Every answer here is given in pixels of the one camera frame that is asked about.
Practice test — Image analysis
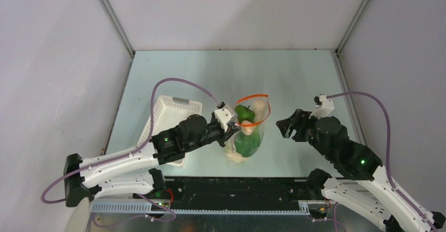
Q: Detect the small beige mushroom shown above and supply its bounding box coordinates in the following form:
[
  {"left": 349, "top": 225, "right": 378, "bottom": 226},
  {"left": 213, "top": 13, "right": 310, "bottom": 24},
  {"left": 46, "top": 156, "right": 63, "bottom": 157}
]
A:
[{"left": 240, "top": 120, "right": 256, "bottom": 136}]

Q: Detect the green bok choy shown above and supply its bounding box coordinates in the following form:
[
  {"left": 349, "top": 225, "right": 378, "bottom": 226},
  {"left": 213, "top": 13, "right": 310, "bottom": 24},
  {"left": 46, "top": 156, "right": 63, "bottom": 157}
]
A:
[{"left": 231, "top": 100, "right": 267, "bottom": 158}]

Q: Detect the green pepper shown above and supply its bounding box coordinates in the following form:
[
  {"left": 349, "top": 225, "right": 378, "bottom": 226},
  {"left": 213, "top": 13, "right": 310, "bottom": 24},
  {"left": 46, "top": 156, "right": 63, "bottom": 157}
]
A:
[{"left": 235, "top": 105, "right": 256, "bottom": 123}]

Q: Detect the clear zip top bag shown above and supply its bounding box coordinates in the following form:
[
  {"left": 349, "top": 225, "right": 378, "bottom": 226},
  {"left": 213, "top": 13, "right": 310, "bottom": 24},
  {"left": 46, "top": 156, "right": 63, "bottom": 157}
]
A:
[{"left": 225, "top": 94, "right": 271, "bottom": 163}]

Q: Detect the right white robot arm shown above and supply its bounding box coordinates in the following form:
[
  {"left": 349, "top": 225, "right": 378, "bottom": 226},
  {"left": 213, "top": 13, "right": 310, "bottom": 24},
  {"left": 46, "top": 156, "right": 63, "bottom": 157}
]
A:
[{"left": 276, "top": 109, "right": 445, "bottom": 231}]

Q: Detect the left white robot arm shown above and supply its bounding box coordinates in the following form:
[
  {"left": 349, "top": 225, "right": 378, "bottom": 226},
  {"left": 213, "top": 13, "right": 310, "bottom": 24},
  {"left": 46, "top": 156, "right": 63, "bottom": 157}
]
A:
[{"left": 63, "top": 113, "right": 240, "bottom": 207}]

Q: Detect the white perforated plastic basket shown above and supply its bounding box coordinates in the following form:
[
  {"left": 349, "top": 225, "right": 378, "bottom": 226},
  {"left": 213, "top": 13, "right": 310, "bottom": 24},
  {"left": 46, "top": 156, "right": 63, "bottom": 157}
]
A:
[{"left": 137, "top": 95, "right": 203, "bottom": 168}]

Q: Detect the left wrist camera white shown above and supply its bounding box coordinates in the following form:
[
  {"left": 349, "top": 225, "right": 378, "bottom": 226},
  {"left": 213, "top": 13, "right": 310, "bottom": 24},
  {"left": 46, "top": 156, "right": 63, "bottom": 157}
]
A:
[{"left": 213, "top": 105, "right": 237, "bottom": 132}]

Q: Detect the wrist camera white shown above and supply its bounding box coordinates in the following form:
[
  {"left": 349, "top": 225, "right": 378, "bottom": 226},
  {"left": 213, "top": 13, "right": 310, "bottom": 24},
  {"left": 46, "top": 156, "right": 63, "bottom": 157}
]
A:
[
  {"left": 213, "top": 105, "right": 237, "bottom": 132},
  {"left": 309, "top": 95, "right": 335, "bottom": 119}
]

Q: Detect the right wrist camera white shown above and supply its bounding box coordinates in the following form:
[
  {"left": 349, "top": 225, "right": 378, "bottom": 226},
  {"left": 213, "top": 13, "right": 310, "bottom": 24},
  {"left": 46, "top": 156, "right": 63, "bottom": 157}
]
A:
[{"left": 309, "top": 95, "right": 335, "bottom": 119}]

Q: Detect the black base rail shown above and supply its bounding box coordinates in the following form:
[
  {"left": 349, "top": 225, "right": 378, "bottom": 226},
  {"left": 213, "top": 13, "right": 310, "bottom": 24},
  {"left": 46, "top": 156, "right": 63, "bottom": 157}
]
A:
[{"left": 145, "top": 176, "right": 325, "bottom": 211}]

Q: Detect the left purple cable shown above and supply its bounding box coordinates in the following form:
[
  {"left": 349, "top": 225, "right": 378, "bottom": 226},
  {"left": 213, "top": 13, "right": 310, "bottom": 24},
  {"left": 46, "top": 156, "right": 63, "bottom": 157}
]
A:
[{"left": 40, "top": 78, "right": 224, "bottom": 204}]

